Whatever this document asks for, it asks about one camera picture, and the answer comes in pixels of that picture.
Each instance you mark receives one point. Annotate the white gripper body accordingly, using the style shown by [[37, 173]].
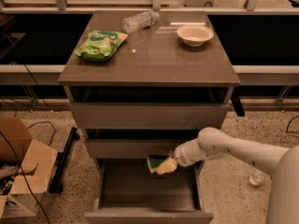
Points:
[[181, 156]]

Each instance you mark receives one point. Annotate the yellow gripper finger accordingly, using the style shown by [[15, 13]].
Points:
[[166, 164]]

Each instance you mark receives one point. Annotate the green and yellow sponge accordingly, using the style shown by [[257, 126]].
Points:
[[154, 161]]

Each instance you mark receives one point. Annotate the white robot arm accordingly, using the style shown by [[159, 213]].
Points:
[[281, 163]]

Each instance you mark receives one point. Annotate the grey open bottom drawer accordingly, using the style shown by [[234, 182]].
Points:
[[128, 193]]

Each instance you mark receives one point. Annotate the grey middle drawer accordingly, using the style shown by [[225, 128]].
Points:
[[134, 144]]

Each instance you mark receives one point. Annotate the grey drawer cabinet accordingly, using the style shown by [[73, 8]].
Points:
[[154, 66]]

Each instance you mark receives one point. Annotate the grey top drawer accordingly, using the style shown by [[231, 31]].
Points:
[[148, 116]]

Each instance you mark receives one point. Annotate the black bar on floor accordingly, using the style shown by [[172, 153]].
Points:
[[56, 185]]

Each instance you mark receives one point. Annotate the white paper bowl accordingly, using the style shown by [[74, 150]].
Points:
[[195, 35]]

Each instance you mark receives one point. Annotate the green snack bag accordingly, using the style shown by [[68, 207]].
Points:
[[100, 45]]

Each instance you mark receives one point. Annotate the clear plastic water bottle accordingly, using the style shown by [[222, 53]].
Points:
[[140, 21]]

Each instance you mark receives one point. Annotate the brown cardboard box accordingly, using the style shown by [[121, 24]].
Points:
[[32, 162]]

